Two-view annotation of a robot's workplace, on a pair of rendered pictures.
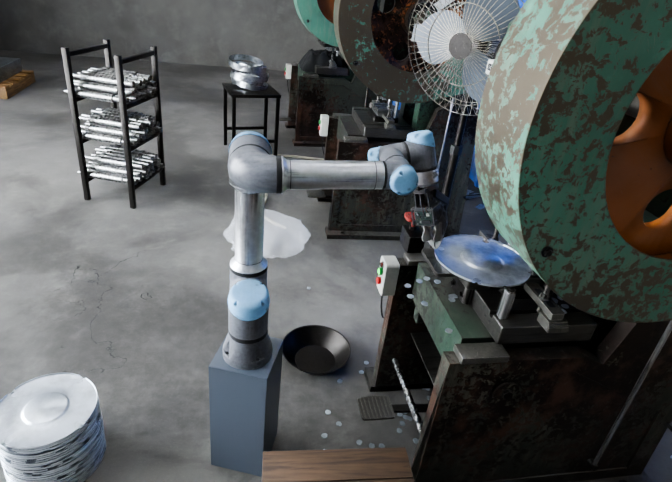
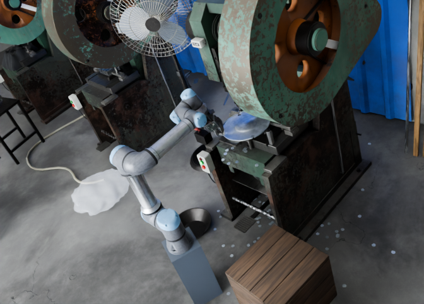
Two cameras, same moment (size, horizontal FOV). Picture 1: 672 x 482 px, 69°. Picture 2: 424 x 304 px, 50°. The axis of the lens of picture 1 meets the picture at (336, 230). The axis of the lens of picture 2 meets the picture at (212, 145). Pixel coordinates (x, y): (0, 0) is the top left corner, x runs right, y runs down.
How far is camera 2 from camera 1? 112 cm
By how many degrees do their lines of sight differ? 18
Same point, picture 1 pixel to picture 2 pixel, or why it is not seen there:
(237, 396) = (192, 265)
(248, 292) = (166, 216)
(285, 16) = not seen: outside the picture
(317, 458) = (247, 256)
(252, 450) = (212, 284)
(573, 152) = (269, 82)
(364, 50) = (88, 50)
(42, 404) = not seen: outside the picture
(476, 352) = (274, 164)
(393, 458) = (273, 231)
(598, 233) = (291, 97)
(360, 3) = (69, 26)
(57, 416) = not seen: outside the picture
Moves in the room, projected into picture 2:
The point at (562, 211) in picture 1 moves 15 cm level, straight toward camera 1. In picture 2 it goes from (277, 100) to (284, 118)
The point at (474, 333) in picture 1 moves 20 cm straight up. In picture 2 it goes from (266, 157) to (259, 130)
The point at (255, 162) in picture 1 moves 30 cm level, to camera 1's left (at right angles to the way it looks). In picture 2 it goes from (140, 159) to (84, 193)
